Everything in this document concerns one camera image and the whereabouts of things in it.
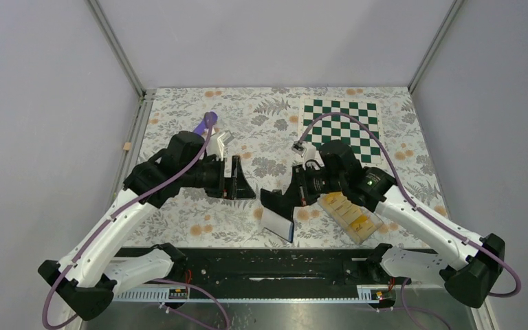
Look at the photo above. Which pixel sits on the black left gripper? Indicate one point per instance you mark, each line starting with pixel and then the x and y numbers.
pixel 236 187

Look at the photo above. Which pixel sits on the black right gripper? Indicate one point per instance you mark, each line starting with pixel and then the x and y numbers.
pixel 299 192

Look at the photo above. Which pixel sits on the black leather card holder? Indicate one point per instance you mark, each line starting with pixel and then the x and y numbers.
pixel 277 216

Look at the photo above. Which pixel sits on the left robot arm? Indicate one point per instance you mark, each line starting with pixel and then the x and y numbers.
pixel 85 278

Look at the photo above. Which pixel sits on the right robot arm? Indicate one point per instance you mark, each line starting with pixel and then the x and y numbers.
pixel 465 264

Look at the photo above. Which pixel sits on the clear box of cards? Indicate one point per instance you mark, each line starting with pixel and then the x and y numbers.
pixel 357 222

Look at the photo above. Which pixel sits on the floral tablecloth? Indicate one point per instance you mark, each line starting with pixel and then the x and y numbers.
pixel 264 123

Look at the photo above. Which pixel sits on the purple toy microphone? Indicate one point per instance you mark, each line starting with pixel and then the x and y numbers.
pixel 202 127

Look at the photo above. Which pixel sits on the green white chessboard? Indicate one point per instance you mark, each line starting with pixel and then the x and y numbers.
pixel 353 124

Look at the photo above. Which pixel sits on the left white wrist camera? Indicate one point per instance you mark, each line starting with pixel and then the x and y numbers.
pixel 217 145

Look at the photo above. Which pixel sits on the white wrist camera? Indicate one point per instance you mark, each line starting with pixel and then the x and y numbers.
pixel 217 145
pixel 306 150

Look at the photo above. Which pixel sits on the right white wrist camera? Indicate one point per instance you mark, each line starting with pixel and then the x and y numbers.
pixel 306 150

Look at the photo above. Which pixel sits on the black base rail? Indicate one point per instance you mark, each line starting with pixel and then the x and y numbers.
pixel 265 273

